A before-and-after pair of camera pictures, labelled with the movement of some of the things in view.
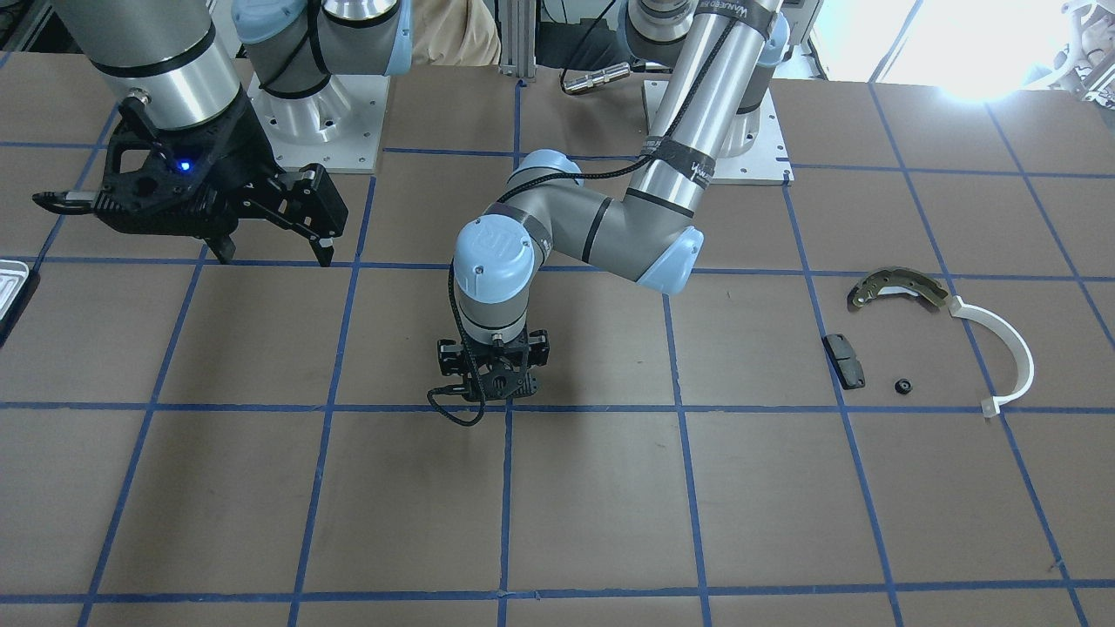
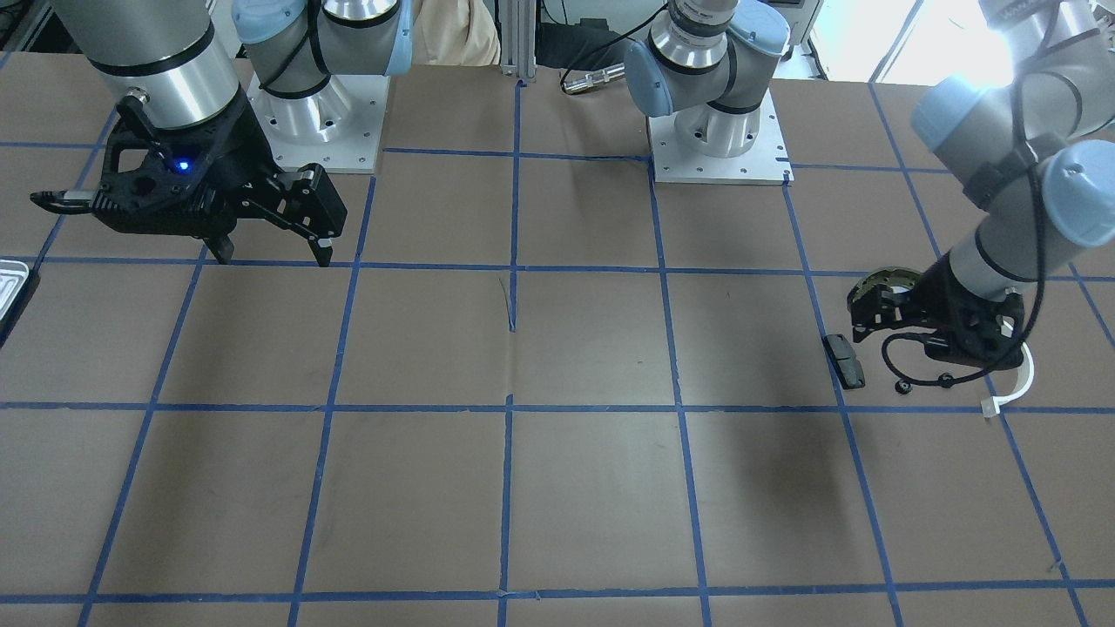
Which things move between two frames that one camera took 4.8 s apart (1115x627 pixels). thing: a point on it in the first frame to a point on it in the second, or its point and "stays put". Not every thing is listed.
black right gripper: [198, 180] stays put
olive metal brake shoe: [894, 280] stays put
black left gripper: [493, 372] to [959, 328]
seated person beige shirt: [454, 32] stays put
